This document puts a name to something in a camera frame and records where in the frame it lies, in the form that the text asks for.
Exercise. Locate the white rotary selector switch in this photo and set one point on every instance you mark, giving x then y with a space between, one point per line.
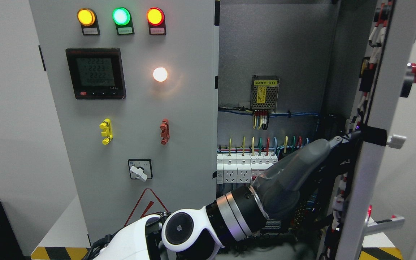
140 169

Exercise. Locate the metal mesh power supply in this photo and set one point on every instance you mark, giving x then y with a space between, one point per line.
264 92

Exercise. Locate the yellow terminal connector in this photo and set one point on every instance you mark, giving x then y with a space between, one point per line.
106 131

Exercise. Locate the yellow indicator light left door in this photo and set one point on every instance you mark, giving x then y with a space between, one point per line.
86 16

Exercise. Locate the green indicator light left door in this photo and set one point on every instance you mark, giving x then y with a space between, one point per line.
121 16

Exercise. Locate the grey cabinet door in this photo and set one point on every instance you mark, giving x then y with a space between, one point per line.
384 176
185 45

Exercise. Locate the white rotary switch right door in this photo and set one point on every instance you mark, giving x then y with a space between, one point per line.
380 137

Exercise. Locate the red emergency stop button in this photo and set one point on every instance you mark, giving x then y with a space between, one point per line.
408 80

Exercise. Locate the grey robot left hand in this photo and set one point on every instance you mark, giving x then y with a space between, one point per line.
276 191

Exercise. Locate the red indicator light left door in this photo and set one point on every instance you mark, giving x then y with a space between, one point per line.
155 16

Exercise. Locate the red electric hazard warning sticker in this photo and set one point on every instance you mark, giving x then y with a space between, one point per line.
147 204

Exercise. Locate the white glowing indicator light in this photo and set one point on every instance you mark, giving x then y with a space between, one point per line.
160 74

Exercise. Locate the black digital power meter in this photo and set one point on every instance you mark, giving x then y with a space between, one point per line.
96 73

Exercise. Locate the silver door handle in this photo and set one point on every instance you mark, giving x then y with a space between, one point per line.
374 227

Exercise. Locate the white socket breaker row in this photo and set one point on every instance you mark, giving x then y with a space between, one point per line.
238 168

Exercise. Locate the red terminal connector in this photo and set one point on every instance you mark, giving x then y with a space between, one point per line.
165 133

